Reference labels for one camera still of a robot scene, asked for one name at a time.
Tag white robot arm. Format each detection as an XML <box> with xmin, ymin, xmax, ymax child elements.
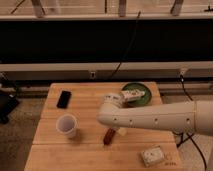
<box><xmin>97</xmin><ymin>93</ymin><xmax>213</xmax><ymax>136</ymax></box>

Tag white rolled towel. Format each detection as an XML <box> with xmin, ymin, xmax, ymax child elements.
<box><xmin>121</xmin><ymin>89</ymin><xmax>145</xmax><ymax>102</ymax></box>

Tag green bowl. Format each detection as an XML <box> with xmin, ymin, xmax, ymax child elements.
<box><xmin>122</xmin><ymin>82</ymin><xmax>152</xmax><ymax>107</ymax></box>

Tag wooden table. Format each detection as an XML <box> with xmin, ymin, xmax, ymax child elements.
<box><xmin>24</xmin><ymin>83</ymin><xmax>183</xmax><ymax>171</ymax></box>

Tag black smartphone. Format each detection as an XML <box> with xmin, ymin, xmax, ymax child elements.
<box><xmin>57</xmin><ymin>91</ymin><xmax>72</xmax><ymax>109</ymax></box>

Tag black object at left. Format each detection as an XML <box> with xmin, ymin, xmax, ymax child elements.
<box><xmin>0</xmin><ymin>72</ymin><xmax>20</xmax><ymax>124</ymax></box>

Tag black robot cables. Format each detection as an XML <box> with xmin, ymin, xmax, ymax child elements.
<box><xmin>173</xmin><ymin>74</ymin><xmax>208</xmax><ymax>171</ymax></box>

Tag wall power outlet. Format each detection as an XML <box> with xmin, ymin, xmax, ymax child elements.
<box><xmin>90</xmin><ymin>71</ymin><xmax>96</xmax><ymax>79</ymax></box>

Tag black hanging cable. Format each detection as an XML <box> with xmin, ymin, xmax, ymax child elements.
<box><xmin>109</xmin><ymin>10</ymin><xmax>142</xmax><ymax>79</ymax></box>

